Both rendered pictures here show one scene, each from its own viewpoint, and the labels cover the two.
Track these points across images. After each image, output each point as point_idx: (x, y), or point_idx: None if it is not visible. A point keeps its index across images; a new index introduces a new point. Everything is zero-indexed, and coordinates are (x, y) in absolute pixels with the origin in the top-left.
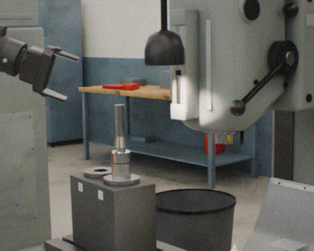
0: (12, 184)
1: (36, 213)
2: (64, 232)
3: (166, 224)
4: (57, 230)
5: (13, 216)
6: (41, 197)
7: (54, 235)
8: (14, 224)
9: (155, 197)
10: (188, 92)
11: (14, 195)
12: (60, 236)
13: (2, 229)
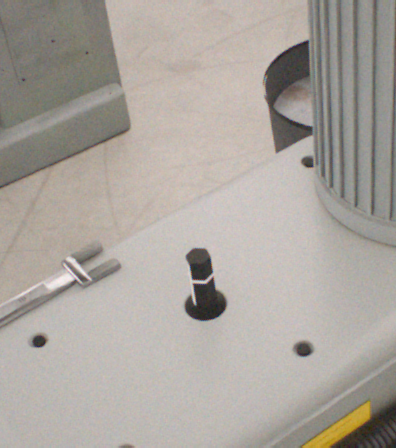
0: (38, 12)
1: (87, 45)
2: (149, 7)
3: (292, 138)
4: (138, 1)
5: (49, 58)
6: (93, 18)
7: (133, 16)
8: (53, 70)
9: (280, 61)
10: None
11: (45, 28)
12: (143, 19)
13: (33, 82)
